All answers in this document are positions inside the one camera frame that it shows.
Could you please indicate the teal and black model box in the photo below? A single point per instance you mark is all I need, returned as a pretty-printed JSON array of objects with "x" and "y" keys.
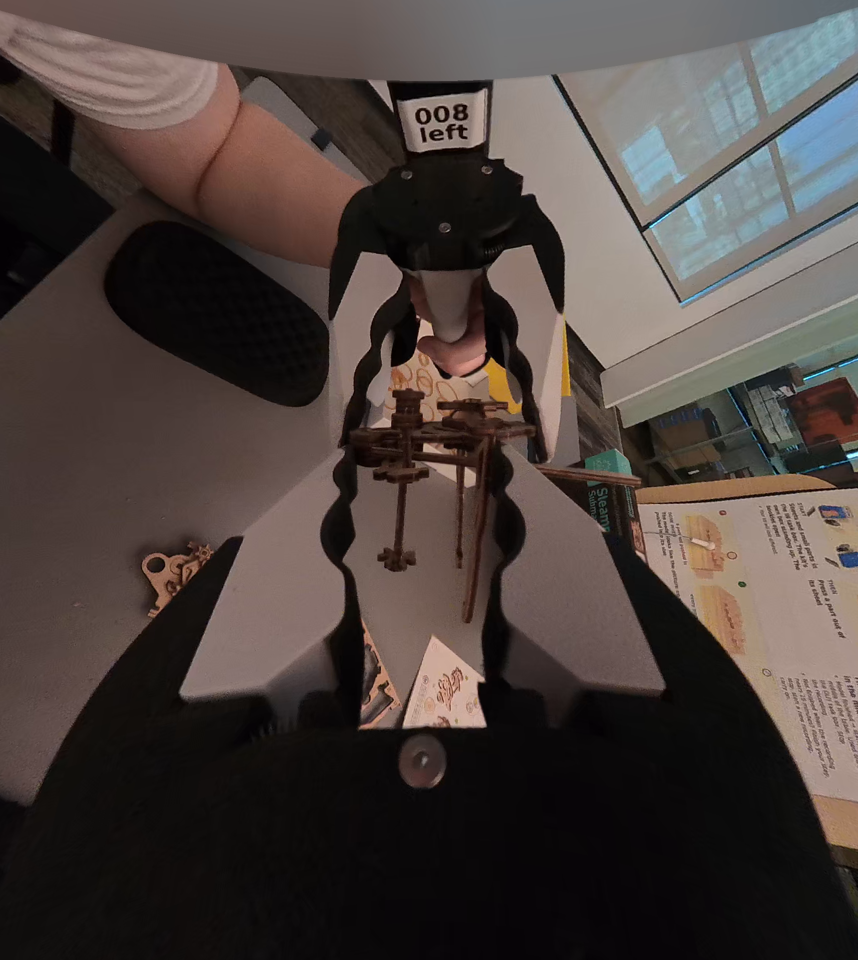
[{"x": 608, "y": 461}]

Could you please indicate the black mesh wrist pad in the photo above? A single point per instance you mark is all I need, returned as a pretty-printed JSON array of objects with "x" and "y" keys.
[{"x": 211, "y": 307}]

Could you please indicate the pale wooden sheet with rings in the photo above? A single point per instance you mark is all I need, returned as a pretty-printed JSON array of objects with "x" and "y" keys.
[{"x": 429, "y": 379}]

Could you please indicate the large glass window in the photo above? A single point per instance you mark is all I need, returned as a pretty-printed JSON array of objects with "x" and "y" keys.
[{"x": 736, "y": 150}]

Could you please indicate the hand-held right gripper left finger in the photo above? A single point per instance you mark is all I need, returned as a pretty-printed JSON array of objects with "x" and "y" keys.
[{"x": 264, "y": 600}]

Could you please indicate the dark red crate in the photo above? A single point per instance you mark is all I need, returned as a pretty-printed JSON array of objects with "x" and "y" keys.
[{"x": 826, "y": 409}]

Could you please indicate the person's left forearm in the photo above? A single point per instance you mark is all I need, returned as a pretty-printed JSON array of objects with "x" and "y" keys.
[{"x": 264, "y": 165}]

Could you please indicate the yellow plastic box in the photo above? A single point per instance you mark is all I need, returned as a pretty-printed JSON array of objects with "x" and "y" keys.
[{"x": 566, "y": 367}]

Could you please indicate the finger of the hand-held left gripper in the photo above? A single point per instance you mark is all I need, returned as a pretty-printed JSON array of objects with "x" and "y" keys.
[
  {"x": 350, "y": 322},
  {"x": 545, "y": 352}
]

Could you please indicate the dark wooden gear model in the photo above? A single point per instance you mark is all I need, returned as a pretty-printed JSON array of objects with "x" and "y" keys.
[{"x": 406, "y": 442}]

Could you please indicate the punched wooden parts sheet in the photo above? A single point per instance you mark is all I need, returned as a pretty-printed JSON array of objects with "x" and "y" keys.
[{"x": 378, "y": 694}]

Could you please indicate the person's left hand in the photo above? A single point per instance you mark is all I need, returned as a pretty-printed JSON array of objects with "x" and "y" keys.
[{"x": 453, "y": 356}]

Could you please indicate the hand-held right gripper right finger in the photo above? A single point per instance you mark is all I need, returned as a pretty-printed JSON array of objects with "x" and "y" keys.
[{"x": 579, "y": 600}]

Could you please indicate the small wooden gear piece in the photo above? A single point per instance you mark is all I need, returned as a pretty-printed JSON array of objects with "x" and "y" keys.
[{"x": 170, "y": 574}]

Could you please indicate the large printed instruction poster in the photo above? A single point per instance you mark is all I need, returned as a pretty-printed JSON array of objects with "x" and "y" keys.
[{"x": 811, "y": 637}]

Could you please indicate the illustrated instruction booklet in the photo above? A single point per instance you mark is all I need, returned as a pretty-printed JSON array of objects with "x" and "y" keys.
[{"x": 444, "y": 690}]

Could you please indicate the black office chair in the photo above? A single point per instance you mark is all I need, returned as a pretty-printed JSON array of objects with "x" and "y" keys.
[{"x": 9, "y": 187}]

